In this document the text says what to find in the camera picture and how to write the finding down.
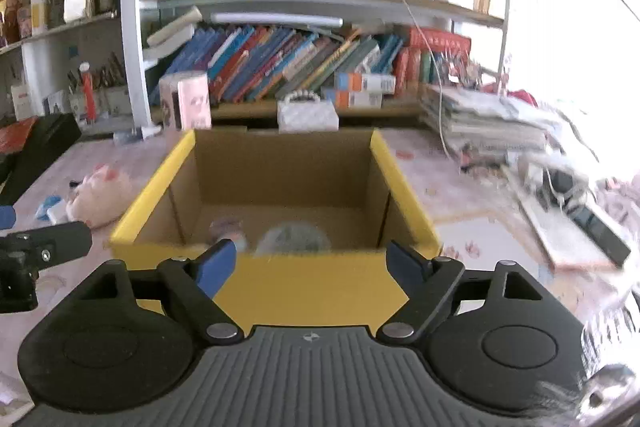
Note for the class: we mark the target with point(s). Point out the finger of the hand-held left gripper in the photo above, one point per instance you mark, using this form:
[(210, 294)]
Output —
[(6, 217), (55, 243)]

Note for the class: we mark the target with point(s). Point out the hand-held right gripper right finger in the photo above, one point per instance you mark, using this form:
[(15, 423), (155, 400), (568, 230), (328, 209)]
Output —
[(405, 268)]

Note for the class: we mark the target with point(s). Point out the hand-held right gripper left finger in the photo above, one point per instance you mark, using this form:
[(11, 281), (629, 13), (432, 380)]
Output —
[(217, 266)]

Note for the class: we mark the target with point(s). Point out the small white box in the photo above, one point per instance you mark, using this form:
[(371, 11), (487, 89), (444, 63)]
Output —
[(61, 214)]

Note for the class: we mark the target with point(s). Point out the blue packet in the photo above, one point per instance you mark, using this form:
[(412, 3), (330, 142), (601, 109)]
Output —
[(46, 206)]

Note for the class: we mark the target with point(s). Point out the pink paw plush toy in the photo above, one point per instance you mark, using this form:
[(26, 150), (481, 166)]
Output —
[(102, 197)]

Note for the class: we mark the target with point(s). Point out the yellow tape roll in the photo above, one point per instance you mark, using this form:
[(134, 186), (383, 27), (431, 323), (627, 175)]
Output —
[(292, 239)]

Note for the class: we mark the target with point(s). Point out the yellow cardboard box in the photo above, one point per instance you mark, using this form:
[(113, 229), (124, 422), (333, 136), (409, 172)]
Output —
[(300, 287)]

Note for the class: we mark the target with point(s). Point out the red folder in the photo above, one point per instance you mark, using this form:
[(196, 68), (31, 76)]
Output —
[(15, 134)]

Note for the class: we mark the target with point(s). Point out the black digital piano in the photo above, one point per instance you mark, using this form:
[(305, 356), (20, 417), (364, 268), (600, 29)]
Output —
[(45, 142)]

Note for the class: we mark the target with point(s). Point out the white card box red label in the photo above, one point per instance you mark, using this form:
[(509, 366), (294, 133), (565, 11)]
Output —
[(21, 102)]

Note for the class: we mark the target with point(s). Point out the white pen holder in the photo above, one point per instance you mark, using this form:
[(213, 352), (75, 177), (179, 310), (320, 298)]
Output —
[(115, 99), (75, 104)]

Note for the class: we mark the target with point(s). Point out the pink cylindrical humidifier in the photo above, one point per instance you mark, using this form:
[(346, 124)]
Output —
[(192, 102)]

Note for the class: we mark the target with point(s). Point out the stack of newspapers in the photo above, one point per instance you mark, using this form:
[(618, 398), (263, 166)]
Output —
[(490, 122)]

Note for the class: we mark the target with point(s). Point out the orange white medicine box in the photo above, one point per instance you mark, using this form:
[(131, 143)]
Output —
[(365, 82), (355, 99)]

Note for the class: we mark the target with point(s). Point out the black flat device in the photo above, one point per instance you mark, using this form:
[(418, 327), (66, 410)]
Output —
[(600, 232)]

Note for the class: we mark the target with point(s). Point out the white bottle yellow label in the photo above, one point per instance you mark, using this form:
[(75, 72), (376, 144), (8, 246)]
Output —
[(40, 14)]

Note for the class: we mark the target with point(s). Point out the row of blue-spined books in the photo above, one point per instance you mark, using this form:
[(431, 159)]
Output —
[(280, 62)]

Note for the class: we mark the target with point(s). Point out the white bookshelf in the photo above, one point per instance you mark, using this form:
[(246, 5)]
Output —
[(131, 32)]

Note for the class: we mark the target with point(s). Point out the red boxed book set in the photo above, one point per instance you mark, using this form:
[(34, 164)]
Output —
[(440, 39)]

